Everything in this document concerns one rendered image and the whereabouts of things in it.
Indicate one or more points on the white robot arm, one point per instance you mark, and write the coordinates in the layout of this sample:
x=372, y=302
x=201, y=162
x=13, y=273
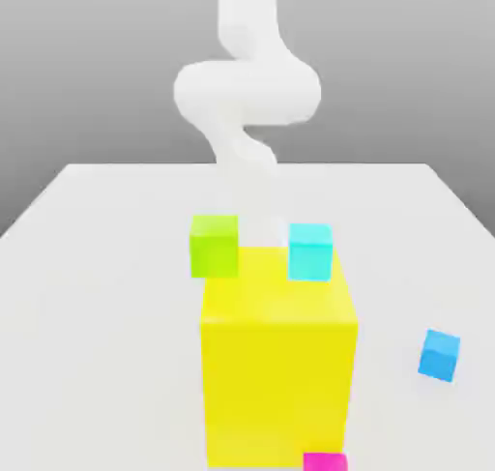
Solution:
x=247, y=92

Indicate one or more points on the small lime green cube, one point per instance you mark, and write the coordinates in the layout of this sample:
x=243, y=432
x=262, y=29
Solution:
x=214, y=248

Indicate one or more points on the small cyan cube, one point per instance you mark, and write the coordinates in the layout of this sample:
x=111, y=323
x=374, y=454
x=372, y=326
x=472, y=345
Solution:
x=310, y=253

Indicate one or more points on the small blue cube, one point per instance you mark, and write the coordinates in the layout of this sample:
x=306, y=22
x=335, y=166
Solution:
x=439, y=357

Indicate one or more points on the small magenta cube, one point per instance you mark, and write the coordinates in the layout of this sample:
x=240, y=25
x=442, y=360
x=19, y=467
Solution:
x=325, y=462

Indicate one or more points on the large yellow box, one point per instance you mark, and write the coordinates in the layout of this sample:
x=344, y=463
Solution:
x=276, y=362

